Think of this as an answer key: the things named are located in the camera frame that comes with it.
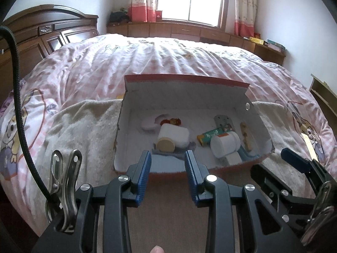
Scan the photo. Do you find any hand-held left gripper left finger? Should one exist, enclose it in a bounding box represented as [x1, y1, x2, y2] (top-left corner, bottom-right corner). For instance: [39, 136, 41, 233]
[76, 150, 152, 253]

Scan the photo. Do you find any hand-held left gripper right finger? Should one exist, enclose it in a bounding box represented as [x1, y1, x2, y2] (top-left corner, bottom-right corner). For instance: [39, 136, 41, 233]
[184, 150, 290, 253]

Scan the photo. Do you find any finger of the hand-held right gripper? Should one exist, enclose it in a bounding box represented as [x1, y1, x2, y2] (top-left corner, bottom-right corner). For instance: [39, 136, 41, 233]
[280, 148, 329, 187]
[250, 163, 316, 206]

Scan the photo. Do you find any blue plastic toy slide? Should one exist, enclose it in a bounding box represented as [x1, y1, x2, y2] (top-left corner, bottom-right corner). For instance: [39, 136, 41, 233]
[238, 148, 264, 162]

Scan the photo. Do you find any tan round object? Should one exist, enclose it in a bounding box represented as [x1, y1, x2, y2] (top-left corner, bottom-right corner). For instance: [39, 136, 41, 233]
[156, 136, 175, 153]

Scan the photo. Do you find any white earbuds case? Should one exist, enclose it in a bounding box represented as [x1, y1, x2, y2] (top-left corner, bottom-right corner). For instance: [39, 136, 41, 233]
[157, 125, 190, 148]

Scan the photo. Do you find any white bottle with orange label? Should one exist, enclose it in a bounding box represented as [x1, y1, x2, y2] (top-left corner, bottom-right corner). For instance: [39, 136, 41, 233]
[210, 133, 241, 159]

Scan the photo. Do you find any teal printed candy tube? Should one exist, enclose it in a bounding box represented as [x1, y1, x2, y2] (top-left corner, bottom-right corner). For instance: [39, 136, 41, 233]
[197, 127, 232, 147]

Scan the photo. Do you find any notched wooden block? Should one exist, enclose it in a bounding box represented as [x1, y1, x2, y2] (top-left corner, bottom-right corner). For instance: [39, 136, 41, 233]
[240, 122, 253, 152]

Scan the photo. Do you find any pink crescent plastic piece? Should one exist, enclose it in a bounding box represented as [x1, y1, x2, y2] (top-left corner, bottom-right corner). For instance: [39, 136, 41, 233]
[141, 114, 170, 131]

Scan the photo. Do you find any grey metal piece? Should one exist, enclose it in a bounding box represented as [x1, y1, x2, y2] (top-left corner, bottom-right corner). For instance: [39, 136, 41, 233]
[214, 115, 235, 132]

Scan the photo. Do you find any pink cardboard box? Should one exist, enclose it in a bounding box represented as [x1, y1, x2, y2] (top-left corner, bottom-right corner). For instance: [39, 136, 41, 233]
[113, 74, 275, 181]

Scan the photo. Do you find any light wooden furniture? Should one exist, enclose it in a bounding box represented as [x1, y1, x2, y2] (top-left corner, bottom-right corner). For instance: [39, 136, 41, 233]
[309, 74, 337, 127]

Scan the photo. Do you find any beige towel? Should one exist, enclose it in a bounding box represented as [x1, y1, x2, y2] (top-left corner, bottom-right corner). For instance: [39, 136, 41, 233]
[39, 99, 316, 253]

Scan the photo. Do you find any green flat box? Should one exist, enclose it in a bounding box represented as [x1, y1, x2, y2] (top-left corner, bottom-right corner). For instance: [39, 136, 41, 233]
[267, 39, 286, 50]

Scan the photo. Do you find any pink printed quilt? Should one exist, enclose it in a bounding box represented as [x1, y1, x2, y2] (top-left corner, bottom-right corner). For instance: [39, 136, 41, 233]
[0, 34, 337, 243]

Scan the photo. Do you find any pink floral curtain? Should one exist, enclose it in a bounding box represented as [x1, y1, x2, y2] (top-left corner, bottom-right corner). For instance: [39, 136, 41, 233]
[128, 0, 161, 23]
[234, 0, 260, 37]

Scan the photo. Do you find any dark pile of items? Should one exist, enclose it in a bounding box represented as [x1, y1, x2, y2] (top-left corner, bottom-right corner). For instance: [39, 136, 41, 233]
[109, 9, 129, 23]

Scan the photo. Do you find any dark wooden headboard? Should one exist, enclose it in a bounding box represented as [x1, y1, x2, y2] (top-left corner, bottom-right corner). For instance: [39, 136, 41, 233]
[0, 4, 100, 103]

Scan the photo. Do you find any window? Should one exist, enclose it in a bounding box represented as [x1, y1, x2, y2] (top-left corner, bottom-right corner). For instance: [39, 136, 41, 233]
[156, 0, 227, 28]

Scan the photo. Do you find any black cable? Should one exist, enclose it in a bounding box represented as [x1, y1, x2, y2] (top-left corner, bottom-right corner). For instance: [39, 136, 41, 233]
[0, 26, 61, 209]

